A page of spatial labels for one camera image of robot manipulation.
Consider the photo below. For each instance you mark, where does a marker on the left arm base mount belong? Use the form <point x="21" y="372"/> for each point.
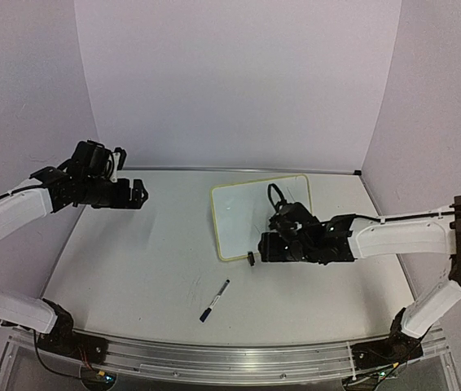
<point x="76" y="345"/>

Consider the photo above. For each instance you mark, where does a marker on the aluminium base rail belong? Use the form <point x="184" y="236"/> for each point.
<point x="277" y="365"/>

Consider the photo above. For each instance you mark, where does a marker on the black left board stand foot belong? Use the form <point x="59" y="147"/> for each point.
<point x="252" y="259"/>

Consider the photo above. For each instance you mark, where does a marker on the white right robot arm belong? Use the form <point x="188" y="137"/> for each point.
<point x="351" y="237"/>

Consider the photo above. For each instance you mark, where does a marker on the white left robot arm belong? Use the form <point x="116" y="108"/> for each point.
<point x="48" y="191"/>

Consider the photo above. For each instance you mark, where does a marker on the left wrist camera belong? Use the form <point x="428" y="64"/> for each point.
<point x="93" y="160"/>

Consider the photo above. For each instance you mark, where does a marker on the blue marker cap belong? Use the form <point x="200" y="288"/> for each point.
<point x="205" y="314"/>

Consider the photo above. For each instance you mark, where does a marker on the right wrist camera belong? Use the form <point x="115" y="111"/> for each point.
<point x="290" y="218"/>

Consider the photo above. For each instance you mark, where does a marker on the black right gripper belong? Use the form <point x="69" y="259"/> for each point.
<point x="263" y="248"/>

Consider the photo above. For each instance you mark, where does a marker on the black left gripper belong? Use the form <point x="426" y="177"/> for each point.
<point x="122" y="199"/>

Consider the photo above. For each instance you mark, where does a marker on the white whiteboard yellow rim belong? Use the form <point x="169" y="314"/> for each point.
<point x="241" y="212"/>

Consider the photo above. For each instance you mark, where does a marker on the white marker pen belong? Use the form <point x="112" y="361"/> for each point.
<point x="219" y="294"/>

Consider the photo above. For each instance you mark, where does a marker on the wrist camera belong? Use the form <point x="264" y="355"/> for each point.
<point x="93" y="160"/>
<point x="290" y="218"/>

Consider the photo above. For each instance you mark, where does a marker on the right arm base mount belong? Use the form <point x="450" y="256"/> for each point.
<point x="382" y="353"/>

